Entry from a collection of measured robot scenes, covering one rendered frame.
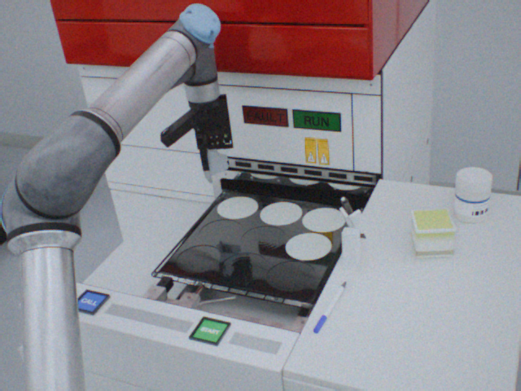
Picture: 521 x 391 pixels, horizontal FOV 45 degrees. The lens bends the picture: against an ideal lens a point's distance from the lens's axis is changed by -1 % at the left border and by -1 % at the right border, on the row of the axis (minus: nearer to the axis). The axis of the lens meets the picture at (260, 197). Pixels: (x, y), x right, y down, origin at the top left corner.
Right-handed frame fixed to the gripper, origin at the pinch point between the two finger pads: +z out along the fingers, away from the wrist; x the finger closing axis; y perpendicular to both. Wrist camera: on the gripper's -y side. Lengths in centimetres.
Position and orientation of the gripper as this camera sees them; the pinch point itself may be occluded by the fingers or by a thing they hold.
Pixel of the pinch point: (207, 177)
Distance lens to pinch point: 150.1
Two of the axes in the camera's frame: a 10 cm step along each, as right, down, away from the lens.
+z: 1.0, 8.5, 5.2
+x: -0.9, -5.1, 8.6
